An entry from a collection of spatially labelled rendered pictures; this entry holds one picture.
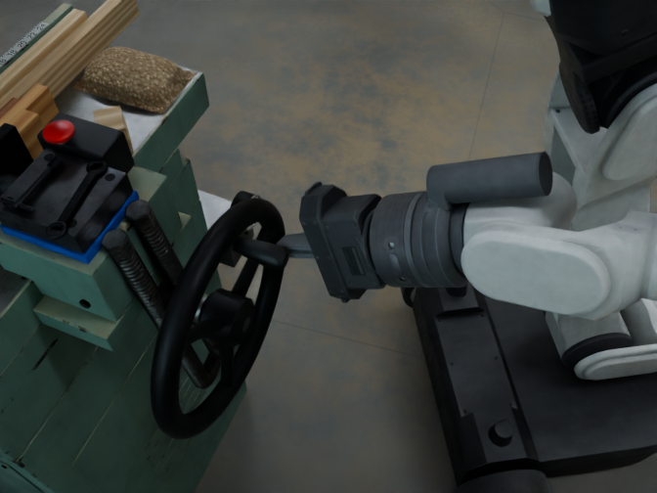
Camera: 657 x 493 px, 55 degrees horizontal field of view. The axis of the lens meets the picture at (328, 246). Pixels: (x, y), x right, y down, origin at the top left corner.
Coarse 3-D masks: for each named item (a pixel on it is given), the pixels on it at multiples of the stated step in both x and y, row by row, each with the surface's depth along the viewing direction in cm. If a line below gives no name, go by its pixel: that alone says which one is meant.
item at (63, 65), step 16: (112, 0) 90; (128, 0) 91; (96, 16) 88; (112, 16) 89; (128, 16) 92; (80, 32) 85; (96, 32) 87; (112, 32) 90; (64, 48) 83; (80, 48) 85; (96, 48) 88; (48, 64) 81; (64, 64) 83; (80, 64) 86; (32, 80) 79; (48, 80) 81; (64, 80) 84; (16, 96) 77
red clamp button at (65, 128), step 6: (60, 120) 63; (66, 120) 63; (48, 126) 62; (54, 126) 62; (60, 126) 62; (66, 126) 62; (72, 126) 62; (42, 132) 62; (48, 132) 61; (54, 132) 61; (60, 132) 61; (66, 132) 62; (72, 132) 62; (48, 138) 61; (54, 138) 61; (60, 138) 61; (66, 138) 62
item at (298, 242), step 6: (294, 234) 67; (300, 234) 67; (282, 240) 67; (288, 240) 66; (294, 240) 66; (300, 240) 65; (306, 240) 65; (282, 246) 66; (288, 246) 66; (294, 246) 65; (300, 246) 65; (306, 246) 64
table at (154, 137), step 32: (64, 96) 83; (96, 96) 83; (192, 96) 86; (128, 128) 80; (160, 128) 81; (160, 160) 83; (192, 224) 76; (0, 288) 65; (32, 288) 67; (0, 320) 63; (32, 320) 68; (64, 320) 67; (96, 320) 67; (128, 320) 68; (0, 352) 65
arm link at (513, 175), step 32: (480, 160) 51; (512, 160) 49; (544, 160) 48; (448, 192) 52; (480, 192) 50; (512, 192) 49; (544, 192) 48; (416, 224) 53; (448, 224) 53; (480, 224) 50; (544, 224) 49; (416, 256) 54; (448, 256) 53
